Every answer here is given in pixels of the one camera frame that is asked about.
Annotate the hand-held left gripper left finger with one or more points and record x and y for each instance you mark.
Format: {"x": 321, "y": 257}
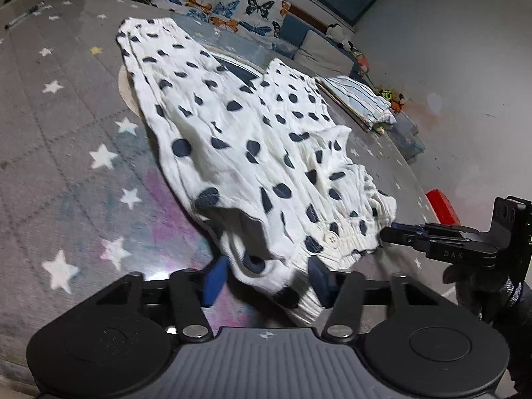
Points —
{"x": 215, "y": 280}

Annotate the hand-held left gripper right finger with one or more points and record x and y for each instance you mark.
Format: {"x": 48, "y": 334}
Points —
{"x": 321, "y": 280}

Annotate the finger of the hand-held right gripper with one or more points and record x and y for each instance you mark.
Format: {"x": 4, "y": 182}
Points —
{"x": 449, "y": 232}
{"x": 453, "y": 249}

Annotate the white navy polka dot pants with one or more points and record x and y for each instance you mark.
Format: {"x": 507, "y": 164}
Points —
{"x": 249, "y": 166}

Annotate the folded striped clothes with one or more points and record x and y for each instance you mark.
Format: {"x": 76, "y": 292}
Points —
{"x": 357, "y": 97}

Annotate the person's right hand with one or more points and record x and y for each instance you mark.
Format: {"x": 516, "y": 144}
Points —
{"x": 478, "y": 289}

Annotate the red box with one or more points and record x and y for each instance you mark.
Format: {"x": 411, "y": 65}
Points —
{"x": 442, "y": 208}

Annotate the colourful small toy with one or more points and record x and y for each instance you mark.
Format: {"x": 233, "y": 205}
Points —
{"x": 390, "y": 97}

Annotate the grey star print tablecloth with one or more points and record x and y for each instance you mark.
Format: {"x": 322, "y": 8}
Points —
{"x": 62, "y": 133}

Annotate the grey cushion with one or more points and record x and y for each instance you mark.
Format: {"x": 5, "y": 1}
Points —
{"x": 322, "y": 54}

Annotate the black and white plush toy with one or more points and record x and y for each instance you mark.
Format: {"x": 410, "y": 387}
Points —
{"x": 338, "y": 33}

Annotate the butterfly print pillow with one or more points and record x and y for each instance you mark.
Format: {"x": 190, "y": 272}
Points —
{"x": 216, "y": 4}

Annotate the black pen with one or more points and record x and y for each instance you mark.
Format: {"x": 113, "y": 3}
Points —
{"x": 23, "y": 16}

